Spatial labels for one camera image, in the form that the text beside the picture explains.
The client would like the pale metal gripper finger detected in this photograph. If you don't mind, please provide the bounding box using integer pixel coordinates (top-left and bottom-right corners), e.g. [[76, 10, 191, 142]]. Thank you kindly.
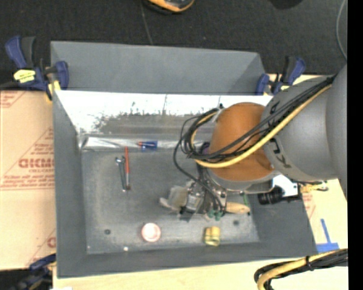
[[169, 185, 188, 199], [159, 196, 186, 214]]

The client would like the pink and white round lid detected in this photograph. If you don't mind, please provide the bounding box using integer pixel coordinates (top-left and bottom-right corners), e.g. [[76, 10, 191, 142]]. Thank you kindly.
[[140, 222, 162, 243]]

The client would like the brass metal cylinder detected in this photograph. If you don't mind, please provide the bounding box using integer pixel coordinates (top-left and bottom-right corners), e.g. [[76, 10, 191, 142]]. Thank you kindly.
[[203, 226, 221, 247]]

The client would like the pale wooden rod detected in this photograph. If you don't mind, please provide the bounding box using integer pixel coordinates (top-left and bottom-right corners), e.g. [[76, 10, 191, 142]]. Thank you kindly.
[[226, 202, 251, 214]]

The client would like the blue and red small tube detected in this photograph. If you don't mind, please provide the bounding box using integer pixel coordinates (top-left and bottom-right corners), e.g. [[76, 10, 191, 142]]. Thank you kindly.
[[137, 140, 159, 151]]

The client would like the silver metal wrench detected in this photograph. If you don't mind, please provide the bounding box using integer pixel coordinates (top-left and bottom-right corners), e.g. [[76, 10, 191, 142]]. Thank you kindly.
[[114, 156, 128, 193]]

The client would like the thin red screwdriver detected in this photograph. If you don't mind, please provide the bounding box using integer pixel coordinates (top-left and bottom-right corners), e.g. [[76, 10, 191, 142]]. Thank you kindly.
[[124, 146, 131, 191]]

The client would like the grey metal bin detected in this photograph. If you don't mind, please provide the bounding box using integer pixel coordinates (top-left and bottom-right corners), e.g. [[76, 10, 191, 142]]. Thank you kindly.
[[50, 40, 318, 277]]

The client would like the brown cardboard board, red print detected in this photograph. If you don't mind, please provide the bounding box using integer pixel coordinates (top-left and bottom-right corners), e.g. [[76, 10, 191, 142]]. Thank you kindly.
[[0, 89, 57, 272]]

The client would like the black cylinder on white bracket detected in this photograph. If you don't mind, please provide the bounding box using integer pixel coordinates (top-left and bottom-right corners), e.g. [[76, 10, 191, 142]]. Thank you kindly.
[[258, 175, 300, 206]]

